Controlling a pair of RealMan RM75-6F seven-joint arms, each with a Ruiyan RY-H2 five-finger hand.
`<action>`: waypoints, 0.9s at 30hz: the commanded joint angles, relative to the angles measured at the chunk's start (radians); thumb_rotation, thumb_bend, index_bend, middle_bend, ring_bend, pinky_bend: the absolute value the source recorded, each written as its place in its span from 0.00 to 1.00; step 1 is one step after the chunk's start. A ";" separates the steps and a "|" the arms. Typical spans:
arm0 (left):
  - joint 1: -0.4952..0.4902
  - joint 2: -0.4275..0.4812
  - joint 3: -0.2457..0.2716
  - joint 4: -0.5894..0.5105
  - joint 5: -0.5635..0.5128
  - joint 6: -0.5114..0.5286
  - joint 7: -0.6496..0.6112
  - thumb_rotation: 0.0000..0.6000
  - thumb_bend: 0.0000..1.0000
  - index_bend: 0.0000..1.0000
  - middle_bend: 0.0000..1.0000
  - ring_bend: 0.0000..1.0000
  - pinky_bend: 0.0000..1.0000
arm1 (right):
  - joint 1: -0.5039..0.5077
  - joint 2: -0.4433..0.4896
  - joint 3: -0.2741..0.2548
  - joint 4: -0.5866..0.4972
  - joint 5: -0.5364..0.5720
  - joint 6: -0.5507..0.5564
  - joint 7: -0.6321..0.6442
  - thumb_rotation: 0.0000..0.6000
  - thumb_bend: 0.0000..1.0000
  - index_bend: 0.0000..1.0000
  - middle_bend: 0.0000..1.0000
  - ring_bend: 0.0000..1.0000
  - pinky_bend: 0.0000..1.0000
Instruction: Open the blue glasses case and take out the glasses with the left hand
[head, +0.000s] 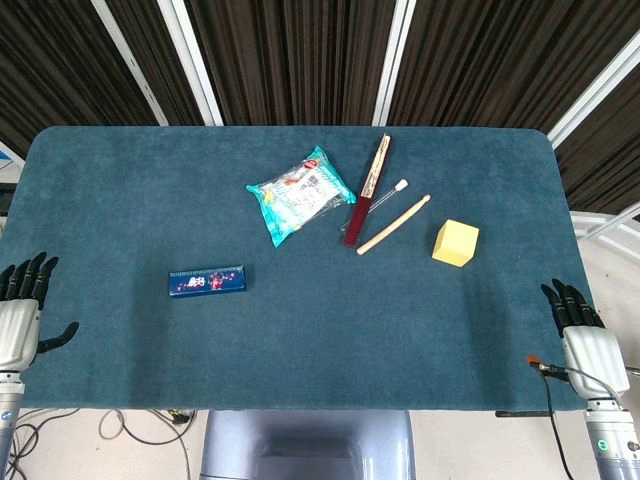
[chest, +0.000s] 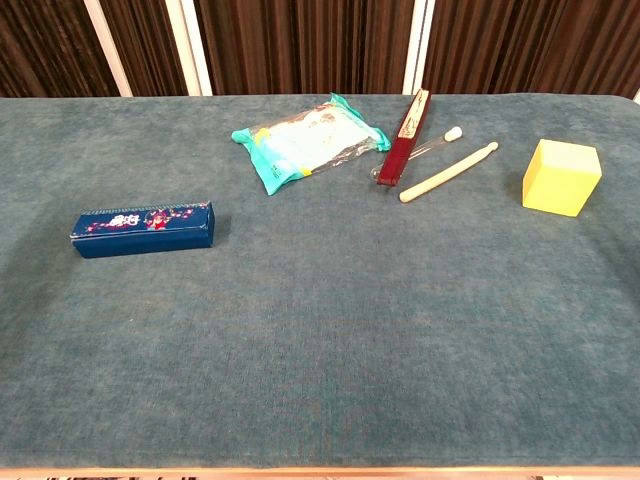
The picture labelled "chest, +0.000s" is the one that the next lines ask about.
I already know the blue printed glasses case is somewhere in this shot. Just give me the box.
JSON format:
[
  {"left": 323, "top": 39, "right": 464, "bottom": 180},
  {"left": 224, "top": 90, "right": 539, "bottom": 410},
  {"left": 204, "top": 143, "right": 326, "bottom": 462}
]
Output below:
[{"left": 70, "top": 201, "right": 216, "bottom": 260}]

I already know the teal velvet tablecloth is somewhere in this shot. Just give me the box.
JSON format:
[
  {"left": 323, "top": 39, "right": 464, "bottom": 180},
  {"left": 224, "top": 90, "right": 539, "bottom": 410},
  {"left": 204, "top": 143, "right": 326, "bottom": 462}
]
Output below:
[{"left": 0, "top": 93, "right": 640, "bottom": 471}]

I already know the teal clear plastic packet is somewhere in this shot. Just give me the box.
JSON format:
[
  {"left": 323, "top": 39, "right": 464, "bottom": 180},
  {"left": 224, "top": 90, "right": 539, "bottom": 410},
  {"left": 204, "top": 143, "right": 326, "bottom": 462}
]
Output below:
[{"left": 231, "top": 92, "right": 392, "bottom": 197}]

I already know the dark red folded fan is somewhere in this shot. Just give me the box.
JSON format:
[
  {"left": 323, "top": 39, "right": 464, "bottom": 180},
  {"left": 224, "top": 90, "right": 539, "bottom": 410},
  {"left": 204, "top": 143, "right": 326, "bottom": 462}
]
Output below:
[{"left": 377, "top": 88, "right": 432, "bottom": 188}]

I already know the light wooden drumstick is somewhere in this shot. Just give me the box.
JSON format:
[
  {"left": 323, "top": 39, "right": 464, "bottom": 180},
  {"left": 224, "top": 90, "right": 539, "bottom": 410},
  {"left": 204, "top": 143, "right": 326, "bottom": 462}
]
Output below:
[{"left": 398, "top": 141, "right": 500, "bottom": 204}]

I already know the glass tube with white cap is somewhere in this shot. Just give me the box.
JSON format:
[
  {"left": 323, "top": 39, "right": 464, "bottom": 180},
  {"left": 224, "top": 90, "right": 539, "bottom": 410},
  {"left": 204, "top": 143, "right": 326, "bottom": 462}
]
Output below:
[{"left": 369, "top": 126, "right": 464, "bottom": 182}]

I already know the dark brown pleated curtain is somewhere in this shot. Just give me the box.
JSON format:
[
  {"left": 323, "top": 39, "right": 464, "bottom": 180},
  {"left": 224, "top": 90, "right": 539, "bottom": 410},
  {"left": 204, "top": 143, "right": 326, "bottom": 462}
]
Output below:
[{"left": 0, "top": 0, "right": 640, "bottom": 99}]

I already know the yellow cube block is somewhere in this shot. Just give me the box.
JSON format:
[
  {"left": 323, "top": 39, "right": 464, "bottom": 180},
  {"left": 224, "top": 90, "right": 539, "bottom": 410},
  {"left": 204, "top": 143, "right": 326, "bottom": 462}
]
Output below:
[{"left": 521, "top": 138, "right": 603, "bottom": 218}]

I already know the wide white frame post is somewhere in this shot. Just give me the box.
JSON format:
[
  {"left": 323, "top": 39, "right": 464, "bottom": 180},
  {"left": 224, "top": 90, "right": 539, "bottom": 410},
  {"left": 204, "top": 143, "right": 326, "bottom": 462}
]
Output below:
[{"left": 164, "top": 0, "right": 214, "bottom": 97}]

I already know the thin white frame post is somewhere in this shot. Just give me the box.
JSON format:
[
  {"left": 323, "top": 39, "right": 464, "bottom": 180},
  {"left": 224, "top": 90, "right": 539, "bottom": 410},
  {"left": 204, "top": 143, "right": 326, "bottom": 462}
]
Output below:
[{"left": 83, "top": 0, "right": 134, "bottom": 98}]

